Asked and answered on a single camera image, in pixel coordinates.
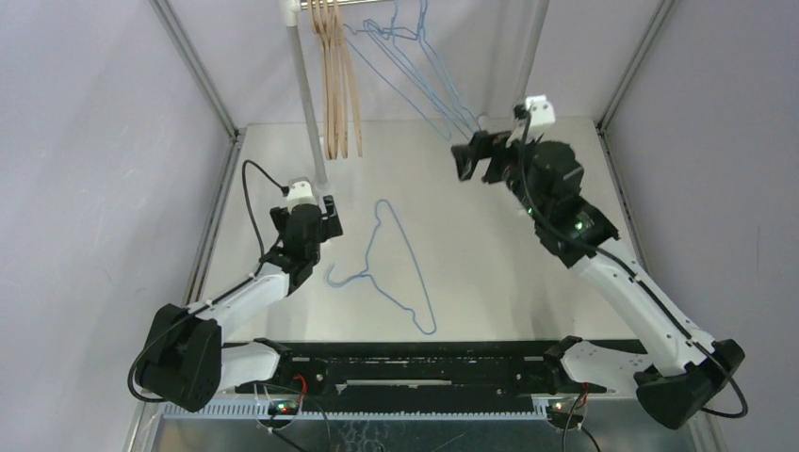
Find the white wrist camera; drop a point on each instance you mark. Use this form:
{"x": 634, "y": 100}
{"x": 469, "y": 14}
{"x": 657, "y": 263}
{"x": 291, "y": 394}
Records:
{"x": 533, "y": 117}
{"x": 300, "y": 191}

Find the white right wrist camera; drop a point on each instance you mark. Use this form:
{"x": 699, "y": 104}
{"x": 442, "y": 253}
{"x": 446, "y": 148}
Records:
{"x": 533, "y": 117}

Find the left electronics board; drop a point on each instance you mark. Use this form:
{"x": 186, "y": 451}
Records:
{"x": 283, "y": 408}

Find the metal clothes rack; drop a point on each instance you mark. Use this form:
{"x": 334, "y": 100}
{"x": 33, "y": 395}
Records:
{"x": 290, "y": 11}

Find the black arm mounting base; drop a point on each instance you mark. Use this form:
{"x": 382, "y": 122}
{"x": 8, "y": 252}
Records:
{"x": 414, "y": 376}

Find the right electronics board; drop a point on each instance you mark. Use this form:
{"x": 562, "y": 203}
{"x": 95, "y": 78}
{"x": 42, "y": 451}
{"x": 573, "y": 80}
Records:
{"x": 561, "y": 418}

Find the beige plastic hanger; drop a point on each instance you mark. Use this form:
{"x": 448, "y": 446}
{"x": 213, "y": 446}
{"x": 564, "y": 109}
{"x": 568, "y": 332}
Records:
{"x": 319, "y": 18}
{"x": 353, "y": 98}
{"x": 336, "y": 77}
{"x": 343, "y": 115}

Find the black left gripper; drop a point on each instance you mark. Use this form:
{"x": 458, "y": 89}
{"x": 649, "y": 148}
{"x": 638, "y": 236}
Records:
{"x": 329, "y": 227}

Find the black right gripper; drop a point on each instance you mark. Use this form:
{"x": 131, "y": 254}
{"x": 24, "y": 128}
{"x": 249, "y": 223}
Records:
{"x": 485, "y": 154}

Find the white slotted cable duct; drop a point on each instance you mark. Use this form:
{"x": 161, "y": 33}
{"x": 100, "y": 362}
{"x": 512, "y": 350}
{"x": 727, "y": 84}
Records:
{"x": 250, "y": 409}

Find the electronics board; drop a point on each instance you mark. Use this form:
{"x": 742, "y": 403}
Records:
{"x": 561, "y": 418}
{"x": 283, "y": 408}

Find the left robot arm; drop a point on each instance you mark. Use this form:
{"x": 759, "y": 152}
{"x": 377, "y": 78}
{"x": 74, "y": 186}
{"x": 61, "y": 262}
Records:
{"x": 186, "y": 359}

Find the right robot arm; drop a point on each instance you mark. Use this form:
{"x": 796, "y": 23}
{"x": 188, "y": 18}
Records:
{"x": 682, "y": 367}

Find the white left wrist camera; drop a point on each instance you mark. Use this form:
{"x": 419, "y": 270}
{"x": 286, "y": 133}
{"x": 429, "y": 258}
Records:
{"x": 300, "y": 191}

